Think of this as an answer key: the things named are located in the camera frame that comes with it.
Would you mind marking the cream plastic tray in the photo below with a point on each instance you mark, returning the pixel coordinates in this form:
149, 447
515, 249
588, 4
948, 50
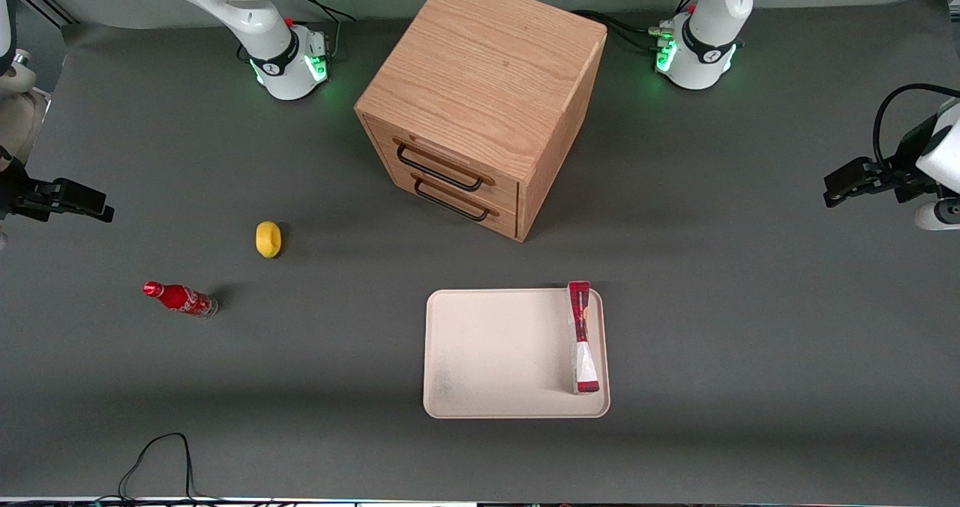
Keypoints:
502, 353

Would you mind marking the yellow lemon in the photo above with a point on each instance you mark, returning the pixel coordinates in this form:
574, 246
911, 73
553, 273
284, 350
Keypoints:
268, 238

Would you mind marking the red cookie box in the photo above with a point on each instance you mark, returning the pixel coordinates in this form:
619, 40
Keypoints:
581, 327

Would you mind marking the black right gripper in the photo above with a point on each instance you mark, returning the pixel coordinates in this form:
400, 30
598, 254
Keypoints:
16, 192

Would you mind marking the red cola bottle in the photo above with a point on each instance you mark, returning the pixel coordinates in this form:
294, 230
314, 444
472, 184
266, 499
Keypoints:
180, 298

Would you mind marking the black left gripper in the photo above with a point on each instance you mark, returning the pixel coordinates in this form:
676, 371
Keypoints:
902, 171

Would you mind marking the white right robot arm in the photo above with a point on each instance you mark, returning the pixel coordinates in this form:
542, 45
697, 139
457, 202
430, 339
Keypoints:
255, 12

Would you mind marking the oak wooden drawer cabinet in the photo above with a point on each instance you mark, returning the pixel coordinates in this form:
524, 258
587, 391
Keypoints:
487, 72

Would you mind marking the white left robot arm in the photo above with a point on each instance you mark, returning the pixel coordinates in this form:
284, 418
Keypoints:
705, 49

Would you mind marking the aluminium frame rail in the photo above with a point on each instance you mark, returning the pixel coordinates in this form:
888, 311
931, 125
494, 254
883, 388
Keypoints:
46, 1

